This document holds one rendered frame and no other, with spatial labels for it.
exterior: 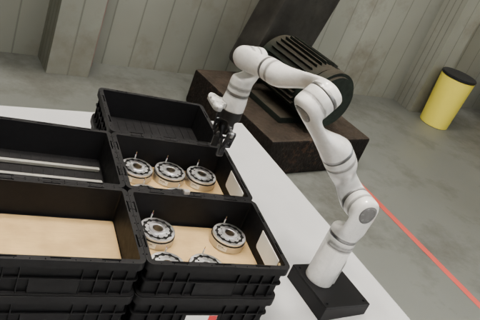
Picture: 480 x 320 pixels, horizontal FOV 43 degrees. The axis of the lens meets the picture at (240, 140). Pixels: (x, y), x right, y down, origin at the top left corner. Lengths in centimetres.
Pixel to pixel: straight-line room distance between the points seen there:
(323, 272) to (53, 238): 81
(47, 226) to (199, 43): 351
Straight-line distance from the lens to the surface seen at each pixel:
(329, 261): 189
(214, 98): 182
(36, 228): 164
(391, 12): 601
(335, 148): 162
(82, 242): 162
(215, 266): 153
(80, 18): 427
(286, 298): 192
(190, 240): 174
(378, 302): 212
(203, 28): 494
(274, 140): 384
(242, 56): 174
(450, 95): 625
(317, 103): 151
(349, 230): 183
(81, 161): 193
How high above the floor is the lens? 186
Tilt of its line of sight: 26 degrees down
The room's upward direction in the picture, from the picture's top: 22 degrees clockwise
